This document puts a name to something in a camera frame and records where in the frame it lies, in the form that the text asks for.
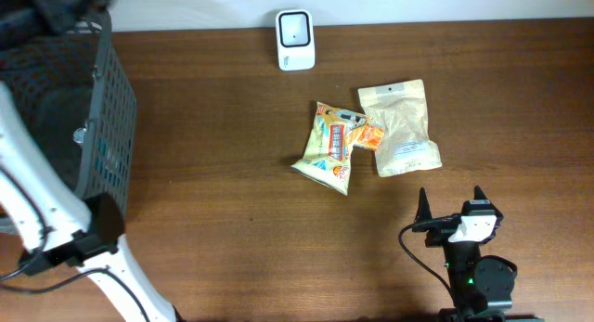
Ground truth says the yellow snack chip bag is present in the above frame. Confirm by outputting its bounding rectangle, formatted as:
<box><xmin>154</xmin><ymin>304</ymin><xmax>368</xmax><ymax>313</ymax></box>
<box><xmin>291</xmin><ymin>102</ymin><xmax>368</xmax><ymax>196</ymax></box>

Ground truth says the grey plastic mesh basket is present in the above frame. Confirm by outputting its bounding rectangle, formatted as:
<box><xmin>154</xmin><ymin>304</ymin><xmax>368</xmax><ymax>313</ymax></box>
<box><xmin>1</xmin><ymin>13</ymin><xmax>137</xmax><ymax>212</ymax></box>

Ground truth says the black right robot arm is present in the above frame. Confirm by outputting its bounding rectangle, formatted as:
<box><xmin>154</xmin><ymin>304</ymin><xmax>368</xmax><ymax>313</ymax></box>
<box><xmin>412</xmin><ymin>186</ymin><xmax>518</xmax><ymax>321</ymax></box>

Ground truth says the white barcode scanner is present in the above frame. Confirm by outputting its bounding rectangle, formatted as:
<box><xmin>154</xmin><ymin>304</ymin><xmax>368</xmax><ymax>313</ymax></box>
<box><xmin>275</xmin><ymin>9</ymin><xmax>316</xmax><ymax>71</ymax></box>

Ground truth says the beige kraft paper pouch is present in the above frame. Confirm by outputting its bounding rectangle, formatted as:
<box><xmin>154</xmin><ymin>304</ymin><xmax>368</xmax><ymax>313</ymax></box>
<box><xmin>357</xmin><ymin>79</ymin><xmax>442</xmax><ymax>177</ymax></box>

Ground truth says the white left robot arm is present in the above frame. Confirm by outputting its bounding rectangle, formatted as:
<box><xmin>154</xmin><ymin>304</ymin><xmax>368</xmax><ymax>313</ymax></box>
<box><xmin>1</xmin><ymin>0</ymin><xmax>180</xmax><ymax>321</ymax></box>

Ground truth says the small orange juice carton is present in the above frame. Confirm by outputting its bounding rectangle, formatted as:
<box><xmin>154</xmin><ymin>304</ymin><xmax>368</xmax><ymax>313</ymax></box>
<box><xmin>347</xmin><ymin>124</ymin><xmax>384</xmax><ymax>151</ymax></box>

